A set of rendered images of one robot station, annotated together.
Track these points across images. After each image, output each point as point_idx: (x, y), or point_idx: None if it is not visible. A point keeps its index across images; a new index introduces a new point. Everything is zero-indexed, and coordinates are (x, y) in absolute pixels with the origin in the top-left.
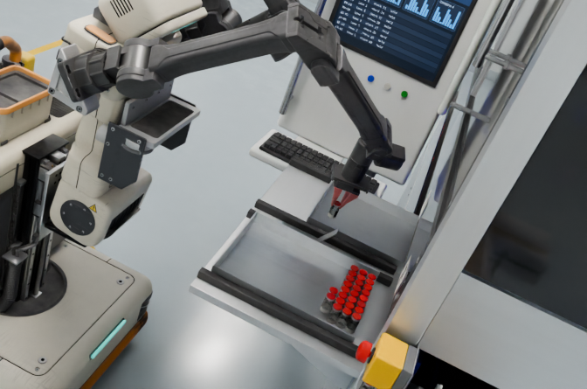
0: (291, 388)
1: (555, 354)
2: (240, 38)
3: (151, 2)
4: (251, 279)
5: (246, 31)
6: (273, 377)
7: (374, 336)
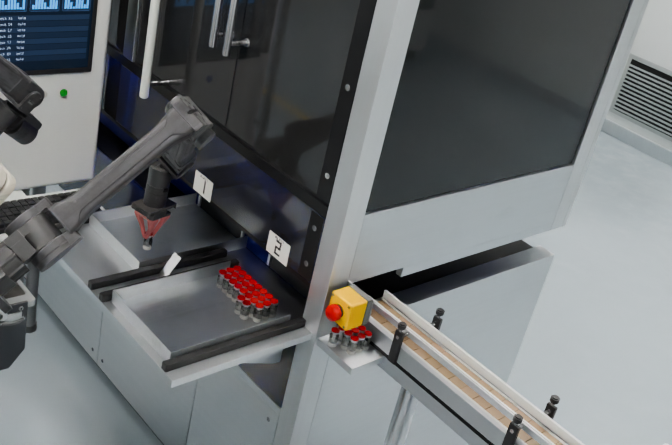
0: (101, 436)
1: (419, 224)
2: (148, 154)
3: None
4: (186, 340)
5: (149, 144)
6: (78, 442)
7: (283, 306)
